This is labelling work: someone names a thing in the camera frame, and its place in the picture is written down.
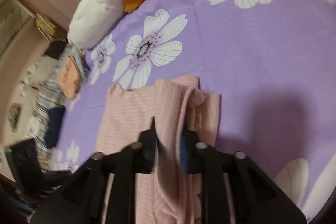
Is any pink striped long-sleeve top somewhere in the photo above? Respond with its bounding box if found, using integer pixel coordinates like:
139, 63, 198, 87
96, 75, 220, 223

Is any colourful crochet item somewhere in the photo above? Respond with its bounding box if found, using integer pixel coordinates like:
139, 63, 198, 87
8, 103, 22, 132

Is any navy blue garment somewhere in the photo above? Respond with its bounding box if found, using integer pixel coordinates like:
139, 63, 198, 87
45, 106, 66, 149

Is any plaid grey blanket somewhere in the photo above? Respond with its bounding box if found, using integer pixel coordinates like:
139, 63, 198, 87
25, 43, 75, 161

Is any beige pillow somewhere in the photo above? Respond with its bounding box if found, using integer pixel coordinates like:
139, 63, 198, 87
23, 56, 58, 89

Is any orange patterned folded garment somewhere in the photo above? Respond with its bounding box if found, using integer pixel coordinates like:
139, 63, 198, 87
59, 55, 81, 100

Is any grey folded garment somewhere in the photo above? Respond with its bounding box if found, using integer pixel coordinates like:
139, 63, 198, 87
70, 47, 90, 83

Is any yellow pleated fabric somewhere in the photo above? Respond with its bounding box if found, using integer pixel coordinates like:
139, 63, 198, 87
35, 13, 58, 42

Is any purple floral bedsheet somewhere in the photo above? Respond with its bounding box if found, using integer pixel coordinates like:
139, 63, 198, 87
52, 0, 335, 222

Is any white wall shelf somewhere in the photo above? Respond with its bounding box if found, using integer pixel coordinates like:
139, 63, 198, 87
1, 0, 35, 61

